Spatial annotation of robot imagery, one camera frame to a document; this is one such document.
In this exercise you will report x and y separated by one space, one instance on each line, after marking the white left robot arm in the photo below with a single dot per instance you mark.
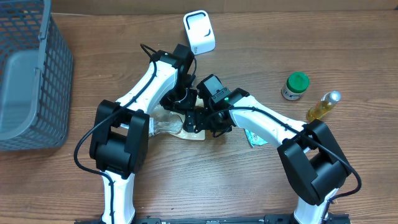
120 138

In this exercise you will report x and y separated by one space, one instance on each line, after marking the brown white snack bag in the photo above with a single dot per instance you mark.
163 121

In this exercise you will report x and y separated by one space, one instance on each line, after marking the grey plastic mesh basket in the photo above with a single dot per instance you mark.
36 77

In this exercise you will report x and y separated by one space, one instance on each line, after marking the white barcode scanner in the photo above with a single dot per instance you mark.
199 32

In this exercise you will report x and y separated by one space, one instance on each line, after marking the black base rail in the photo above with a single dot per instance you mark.
267 219

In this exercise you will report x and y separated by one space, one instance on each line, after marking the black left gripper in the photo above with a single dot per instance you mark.
173 104

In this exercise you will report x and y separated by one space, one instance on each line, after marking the green white yogurt cup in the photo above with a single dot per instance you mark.
295 86

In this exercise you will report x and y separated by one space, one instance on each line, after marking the yellow liquid glass bottle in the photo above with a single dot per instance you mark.
326 104

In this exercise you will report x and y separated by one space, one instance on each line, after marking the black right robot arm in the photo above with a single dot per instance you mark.
310 155

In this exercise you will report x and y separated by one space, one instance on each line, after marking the teal snack packet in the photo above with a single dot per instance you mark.
254 139

